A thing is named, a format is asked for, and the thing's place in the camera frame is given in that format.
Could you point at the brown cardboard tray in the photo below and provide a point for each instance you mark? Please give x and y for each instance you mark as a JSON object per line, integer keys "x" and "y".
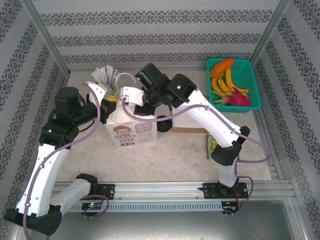
{"x": 187, "y": 130}

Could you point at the white printed paper bag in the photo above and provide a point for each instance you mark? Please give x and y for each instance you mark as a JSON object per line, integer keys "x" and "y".
{"x": 135, "y": 135}

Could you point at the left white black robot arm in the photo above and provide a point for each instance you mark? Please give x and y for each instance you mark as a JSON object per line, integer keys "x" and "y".
{"x": 47, "y": 172}

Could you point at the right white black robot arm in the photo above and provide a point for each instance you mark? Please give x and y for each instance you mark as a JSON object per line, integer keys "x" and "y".
{"x": 215, "y": 120}

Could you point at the light green holder cup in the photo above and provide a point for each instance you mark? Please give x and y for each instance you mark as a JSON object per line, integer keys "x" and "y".
{"x": 113, "y": 91}

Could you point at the white wrapped straws bundle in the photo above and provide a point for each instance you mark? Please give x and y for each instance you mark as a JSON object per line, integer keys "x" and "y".
{"x": 105, "y": 73}

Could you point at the yellow toy banana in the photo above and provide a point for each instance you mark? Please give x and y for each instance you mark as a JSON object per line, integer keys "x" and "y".
{"x": 228, "y": 80}
{"x": 223, "y": 87}
{"x": 214, "y": 85}

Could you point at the black plastic cup lid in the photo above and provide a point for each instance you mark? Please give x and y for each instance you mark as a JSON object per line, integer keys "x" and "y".
{"x": 163, "y": 125}

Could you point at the orange toy fruit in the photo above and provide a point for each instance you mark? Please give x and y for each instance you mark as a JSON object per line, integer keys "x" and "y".
{"x": 221, "y": 67}

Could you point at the pink toy dragon fruit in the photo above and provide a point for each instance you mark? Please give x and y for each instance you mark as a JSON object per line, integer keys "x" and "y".
{"x": 238, "y": 100}

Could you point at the green yellow snack bag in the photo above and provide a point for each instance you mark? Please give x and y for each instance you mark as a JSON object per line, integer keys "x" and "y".
{"x": 210, "y": 146}

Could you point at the teal plastic basket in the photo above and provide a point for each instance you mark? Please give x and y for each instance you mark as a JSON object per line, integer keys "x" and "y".
{"x": 250, "y": 75}

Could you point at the grey metal panel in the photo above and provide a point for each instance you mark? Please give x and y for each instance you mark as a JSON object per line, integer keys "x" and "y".
{"x": 160, "y": 227}

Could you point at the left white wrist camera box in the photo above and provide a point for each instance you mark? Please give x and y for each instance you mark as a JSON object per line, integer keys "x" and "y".
{"x": 96, "y": 90}

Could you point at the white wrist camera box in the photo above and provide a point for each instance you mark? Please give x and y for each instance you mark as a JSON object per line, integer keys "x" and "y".
{"x": 96, "y": 90}
{"x": 132, "y": 96}

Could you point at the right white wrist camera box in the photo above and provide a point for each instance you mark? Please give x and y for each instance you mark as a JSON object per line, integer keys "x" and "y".
{"x": 132, "y": 96}

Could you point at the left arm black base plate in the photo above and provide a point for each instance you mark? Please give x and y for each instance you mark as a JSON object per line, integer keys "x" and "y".
{"x": 110, "y": 191}

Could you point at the aluminium frame post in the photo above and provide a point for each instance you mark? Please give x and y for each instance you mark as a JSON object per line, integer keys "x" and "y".
{"x": 270, "y": 30}
{"x": 37, "y": 22}

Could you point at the aluminium mounting rail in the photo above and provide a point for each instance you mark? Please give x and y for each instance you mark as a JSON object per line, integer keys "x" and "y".
{"x": 160, "y": 190}

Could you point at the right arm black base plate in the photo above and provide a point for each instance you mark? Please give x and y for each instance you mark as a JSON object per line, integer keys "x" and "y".
{"x": 208, "y": 191}

